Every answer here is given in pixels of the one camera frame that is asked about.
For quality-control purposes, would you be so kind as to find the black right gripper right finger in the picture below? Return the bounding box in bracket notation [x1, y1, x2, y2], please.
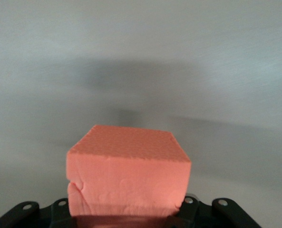
[166, 193, 263, 228]

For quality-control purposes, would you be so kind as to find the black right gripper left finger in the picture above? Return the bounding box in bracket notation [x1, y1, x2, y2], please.
[0, 198, 77, 228]

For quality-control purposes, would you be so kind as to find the orange foam cube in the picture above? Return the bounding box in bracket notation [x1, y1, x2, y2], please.
[66, 124, 192, 218]

